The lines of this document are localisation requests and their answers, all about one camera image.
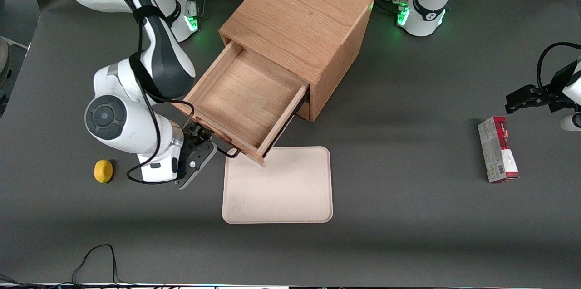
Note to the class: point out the beige plastic tray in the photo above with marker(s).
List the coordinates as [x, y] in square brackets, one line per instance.
[277, 189]

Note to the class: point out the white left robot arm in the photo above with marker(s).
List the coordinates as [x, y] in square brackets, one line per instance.
[429, 17]

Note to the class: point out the yellow lemon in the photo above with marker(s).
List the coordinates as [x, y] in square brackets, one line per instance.
[103, 171]

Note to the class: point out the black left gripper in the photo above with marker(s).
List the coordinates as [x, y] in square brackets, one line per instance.
[554, 94]

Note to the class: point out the wooden drawer cabinet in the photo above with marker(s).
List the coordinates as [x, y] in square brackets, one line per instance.
[299, 12]

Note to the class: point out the grey and red carton box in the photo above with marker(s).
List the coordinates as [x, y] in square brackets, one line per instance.
[497, 153]

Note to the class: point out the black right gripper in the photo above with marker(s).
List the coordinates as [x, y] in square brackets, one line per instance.
[196, 133]

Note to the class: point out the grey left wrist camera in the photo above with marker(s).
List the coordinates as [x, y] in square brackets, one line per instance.
[571, 123]

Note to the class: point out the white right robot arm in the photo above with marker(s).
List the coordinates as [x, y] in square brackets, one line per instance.
[136, 137]

